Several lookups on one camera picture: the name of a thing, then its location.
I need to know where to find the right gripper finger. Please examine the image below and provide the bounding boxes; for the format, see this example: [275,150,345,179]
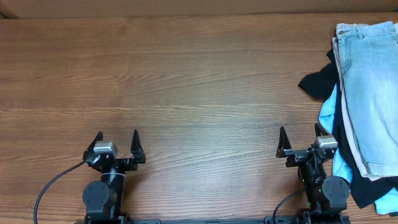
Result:
[277,126,292,152]
[314,123,330,137]

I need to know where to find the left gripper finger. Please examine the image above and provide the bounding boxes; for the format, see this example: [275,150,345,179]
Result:
[86,131,103,152]
[130,129,146,159]

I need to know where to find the light blue denim shorts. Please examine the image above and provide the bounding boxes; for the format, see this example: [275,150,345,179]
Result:
[335,21,398,177]

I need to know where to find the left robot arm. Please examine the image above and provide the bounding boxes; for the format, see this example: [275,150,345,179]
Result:
[82,130,146,224]

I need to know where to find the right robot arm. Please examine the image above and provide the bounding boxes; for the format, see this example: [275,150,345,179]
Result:
[272,123,350,224]

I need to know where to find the black garment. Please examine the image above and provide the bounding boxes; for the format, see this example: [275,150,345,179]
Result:
[298,50,397,215]

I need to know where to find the beige shorts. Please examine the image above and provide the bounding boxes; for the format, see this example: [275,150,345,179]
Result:
[331,22,398,182]

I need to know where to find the bright blue garment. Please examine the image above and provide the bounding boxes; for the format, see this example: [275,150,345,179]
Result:
[318,83,398,216]

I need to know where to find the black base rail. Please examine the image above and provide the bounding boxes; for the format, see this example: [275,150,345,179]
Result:
[74,215,351,224]

